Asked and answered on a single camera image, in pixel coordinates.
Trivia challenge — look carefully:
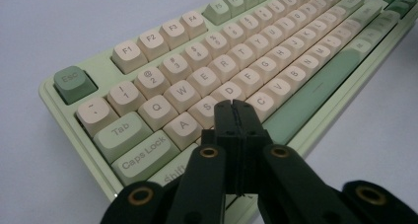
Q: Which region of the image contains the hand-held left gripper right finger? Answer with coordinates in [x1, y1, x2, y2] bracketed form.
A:
[233, 100, 274, 197]

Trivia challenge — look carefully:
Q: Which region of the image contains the green and cream mechanical keyboard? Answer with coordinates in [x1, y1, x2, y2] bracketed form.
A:
[37, 0, 418, 224]

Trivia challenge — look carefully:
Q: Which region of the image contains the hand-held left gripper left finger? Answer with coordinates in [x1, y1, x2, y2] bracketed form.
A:
[200, 99, 244, 196]

